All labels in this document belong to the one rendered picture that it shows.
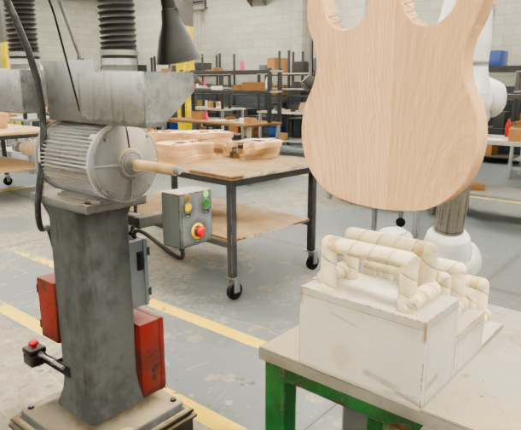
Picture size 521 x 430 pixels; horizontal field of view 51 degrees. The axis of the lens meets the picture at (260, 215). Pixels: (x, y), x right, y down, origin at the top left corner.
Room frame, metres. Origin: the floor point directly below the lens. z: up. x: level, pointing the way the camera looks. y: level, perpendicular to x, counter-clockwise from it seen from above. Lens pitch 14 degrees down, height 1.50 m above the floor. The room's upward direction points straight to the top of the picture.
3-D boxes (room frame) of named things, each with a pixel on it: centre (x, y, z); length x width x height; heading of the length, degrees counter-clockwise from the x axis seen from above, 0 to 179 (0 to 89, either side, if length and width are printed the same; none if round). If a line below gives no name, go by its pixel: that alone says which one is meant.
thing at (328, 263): (1.03, -0.14, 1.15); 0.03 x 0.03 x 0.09
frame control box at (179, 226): (1.99, 0.34, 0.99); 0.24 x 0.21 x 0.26; 50
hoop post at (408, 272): (0.92, -0.26, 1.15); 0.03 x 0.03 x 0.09
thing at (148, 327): (2.02, 0.50, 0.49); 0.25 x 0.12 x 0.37; 50
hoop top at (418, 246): (1.04, -0.25, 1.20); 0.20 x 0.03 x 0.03; 49
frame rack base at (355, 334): (1.02, -0.23, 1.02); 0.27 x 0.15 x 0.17; 50
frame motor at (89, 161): (1.86, 0.55, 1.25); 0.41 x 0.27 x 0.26; 50
